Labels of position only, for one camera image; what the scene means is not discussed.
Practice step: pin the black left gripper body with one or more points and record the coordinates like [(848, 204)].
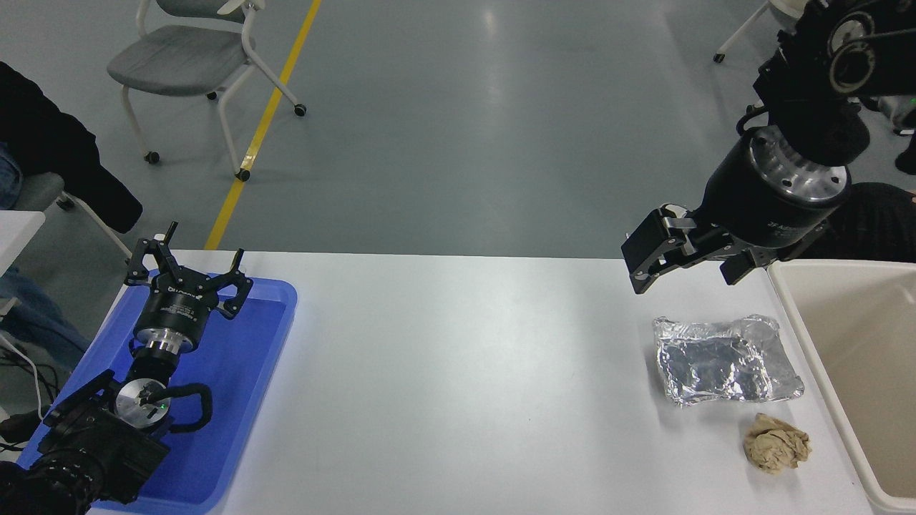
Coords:
[(179, 307)]

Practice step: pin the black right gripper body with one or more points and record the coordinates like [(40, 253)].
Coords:
[(751, 214)]

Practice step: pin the blue plastic tray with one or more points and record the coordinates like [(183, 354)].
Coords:
[(236, 386)]

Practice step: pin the person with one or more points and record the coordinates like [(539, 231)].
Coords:
[(873, 222), (50, 150)]

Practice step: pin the grey seat wheeled chair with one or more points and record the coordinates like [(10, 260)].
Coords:
[(39, 192)]

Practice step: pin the small white side table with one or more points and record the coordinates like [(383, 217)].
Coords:
[(18, 236)]

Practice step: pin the large pale plastic bin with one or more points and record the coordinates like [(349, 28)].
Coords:
[(859, 357)]

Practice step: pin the crumpled tan paper ball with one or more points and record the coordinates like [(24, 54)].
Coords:
[(776, 445)]

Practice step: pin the grey chair with white frame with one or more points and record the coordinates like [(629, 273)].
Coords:
[(744, 32), (179, 61)]

